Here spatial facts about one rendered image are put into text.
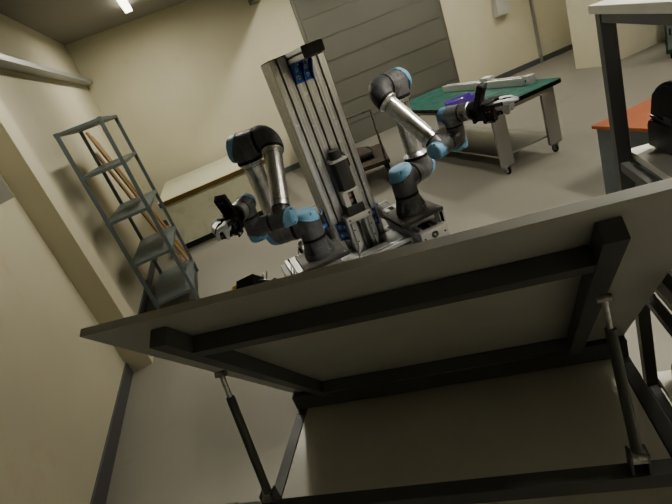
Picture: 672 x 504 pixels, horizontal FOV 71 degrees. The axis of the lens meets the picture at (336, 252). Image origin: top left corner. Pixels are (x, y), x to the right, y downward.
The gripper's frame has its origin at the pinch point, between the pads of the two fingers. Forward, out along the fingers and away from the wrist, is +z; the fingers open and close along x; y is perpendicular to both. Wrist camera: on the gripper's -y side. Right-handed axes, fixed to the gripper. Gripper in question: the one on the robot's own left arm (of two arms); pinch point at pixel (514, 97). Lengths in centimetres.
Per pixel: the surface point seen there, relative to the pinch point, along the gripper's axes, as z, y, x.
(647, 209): 72, -15, 96
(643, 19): 62, -31, 54
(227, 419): -194, 142, 127
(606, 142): -58, 130, -208
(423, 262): 44, -18, 117
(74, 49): -888, -178, -169
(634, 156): 50, 8, 38
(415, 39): -604, 102, -714
